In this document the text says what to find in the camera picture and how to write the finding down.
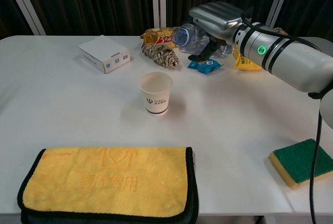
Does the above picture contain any yellow cloth with black edge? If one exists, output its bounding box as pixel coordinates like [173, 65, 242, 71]
[17, 146, 200, 224]

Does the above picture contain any large green yellow sponge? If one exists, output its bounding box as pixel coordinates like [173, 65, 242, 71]
[267, 138, 333, 189]

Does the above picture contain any small blue snack packet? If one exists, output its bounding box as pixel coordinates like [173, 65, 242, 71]
[187, 59, 224, 74]

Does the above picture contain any clear plastic water bottle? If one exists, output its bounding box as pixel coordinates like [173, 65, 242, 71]
[171, 23, 235, 60]

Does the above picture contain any yellow snack bag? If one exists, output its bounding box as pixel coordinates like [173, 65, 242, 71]
[233, 28, 288, 73]

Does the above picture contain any white cardboard box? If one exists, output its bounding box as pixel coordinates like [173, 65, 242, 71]
[77, 34, 131, 74]

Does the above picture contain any white paper cup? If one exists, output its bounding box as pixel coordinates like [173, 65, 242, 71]
[138, 71, 174, 117]

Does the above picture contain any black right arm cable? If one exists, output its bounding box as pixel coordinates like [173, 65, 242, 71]
[308, 117, 324, 224]

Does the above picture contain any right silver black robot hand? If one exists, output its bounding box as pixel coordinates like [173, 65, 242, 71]
[187, 0, 247, 62]

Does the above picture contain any golden biscuit packet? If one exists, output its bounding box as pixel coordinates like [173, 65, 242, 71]
[140, 26, 183, 49]

